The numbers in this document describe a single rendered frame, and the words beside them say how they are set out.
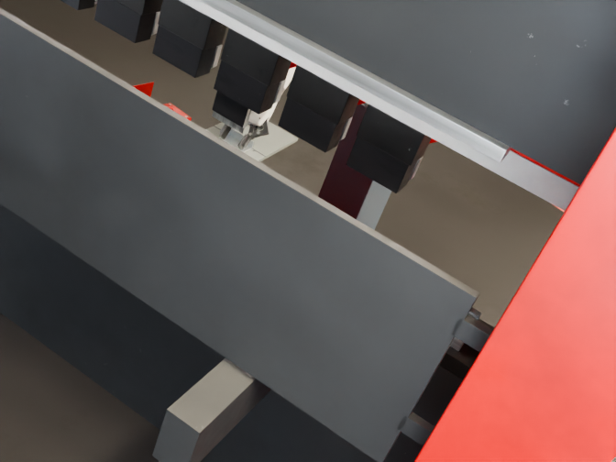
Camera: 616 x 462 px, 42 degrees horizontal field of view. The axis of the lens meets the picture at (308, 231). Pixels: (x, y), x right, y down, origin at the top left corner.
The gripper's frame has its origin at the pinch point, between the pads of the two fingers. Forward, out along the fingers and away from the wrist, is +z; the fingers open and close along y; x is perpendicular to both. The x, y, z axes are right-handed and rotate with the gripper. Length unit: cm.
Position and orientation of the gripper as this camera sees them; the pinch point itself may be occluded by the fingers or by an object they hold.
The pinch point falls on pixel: (234, 137)
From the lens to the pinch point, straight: 217.9
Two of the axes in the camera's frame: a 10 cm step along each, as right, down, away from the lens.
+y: 8.2, 5.0, -2.7
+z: -5.4, 8.3, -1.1
